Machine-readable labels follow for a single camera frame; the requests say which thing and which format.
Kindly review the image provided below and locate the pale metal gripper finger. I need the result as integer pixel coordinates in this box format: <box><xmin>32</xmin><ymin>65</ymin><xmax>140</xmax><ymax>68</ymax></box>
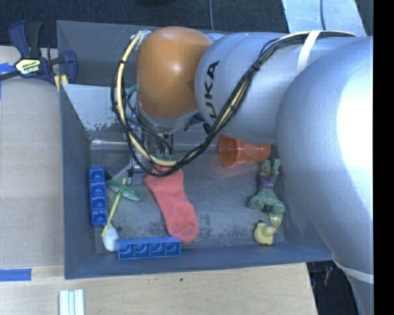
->
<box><xmin>129</xmin><ymin>157</ymin><xmax>144</xmax><ymax>174</ymax></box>
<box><xmin>118</xmin><ymin>166</ymin><xmax>135</xmax><ymax>185</ymax></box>

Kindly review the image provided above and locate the blue studded flat block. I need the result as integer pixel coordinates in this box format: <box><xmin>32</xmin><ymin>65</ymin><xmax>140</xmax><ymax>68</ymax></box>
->
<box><xmin>117</xmin><ymin>236</ymin><xmax>183</xmax><ymax>261</ymax></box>
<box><xmin>88</xmin><ymin>165</ymin><xmax>109</xmax><ymax>227</ymax></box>

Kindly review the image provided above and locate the red sock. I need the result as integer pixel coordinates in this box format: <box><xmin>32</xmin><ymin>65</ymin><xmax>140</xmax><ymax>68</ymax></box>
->
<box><xmin>142</xmin><ymin>165</ymin><xmax>200</xmax><ymax>245</ymax></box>

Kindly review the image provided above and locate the orange clear plastic cup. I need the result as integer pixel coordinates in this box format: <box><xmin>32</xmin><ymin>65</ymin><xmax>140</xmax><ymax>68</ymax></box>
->
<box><xmin>217</xmin><ymin>134</ymin><xmax>273</xmax><ymax>169</ymax></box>

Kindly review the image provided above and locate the grey metal bin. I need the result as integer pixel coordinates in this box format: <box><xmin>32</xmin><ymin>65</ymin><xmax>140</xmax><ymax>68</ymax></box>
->
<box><xmin>55</xmin><ymin>20</ymin><xmax>336</xmax><ymax>280</ymax></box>

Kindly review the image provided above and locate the pale wood board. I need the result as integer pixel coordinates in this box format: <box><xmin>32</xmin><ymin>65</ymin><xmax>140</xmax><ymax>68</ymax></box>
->
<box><xmin>0</xmin><ymin>76</ymin><xmax>67</xmax><ymax>270</ymax></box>

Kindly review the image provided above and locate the green muscular toy figure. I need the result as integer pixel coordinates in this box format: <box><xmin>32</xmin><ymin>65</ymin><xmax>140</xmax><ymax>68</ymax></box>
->
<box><xmin>247</xmin><ymin>157</ymin><xmax>287</xmax><ymax>228</ymax></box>

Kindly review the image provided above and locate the yellow rubber duck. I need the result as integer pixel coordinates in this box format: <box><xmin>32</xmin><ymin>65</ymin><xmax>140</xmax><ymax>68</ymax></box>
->
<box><xmin>253</xmin><ymin>220</ymin><xmax>278</xmax><ymax>246</ymax></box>

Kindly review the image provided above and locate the green clear plastic ring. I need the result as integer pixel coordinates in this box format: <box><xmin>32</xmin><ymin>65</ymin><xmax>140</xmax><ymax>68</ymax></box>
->
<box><xmin>104</xmin><ymin>178</ymin><xmax>143</xmax><ymax>203</ymax></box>

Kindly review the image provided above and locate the black cylinder on white bracket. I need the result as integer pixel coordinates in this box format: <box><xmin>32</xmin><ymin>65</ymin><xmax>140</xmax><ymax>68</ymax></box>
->
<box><xmin>196</xmin><ymin>117</ymin><xmax>214</xmax><ymax>135</ymax></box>

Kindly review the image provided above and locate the yellow-handled white spoon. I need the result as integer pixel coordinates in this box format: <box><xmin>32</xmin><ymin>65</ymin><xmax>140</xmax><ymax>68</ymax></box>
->
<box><xmin>100</xmin><ymin>177</ymin><xmax>127</xmax><ymax>253</ymax></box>

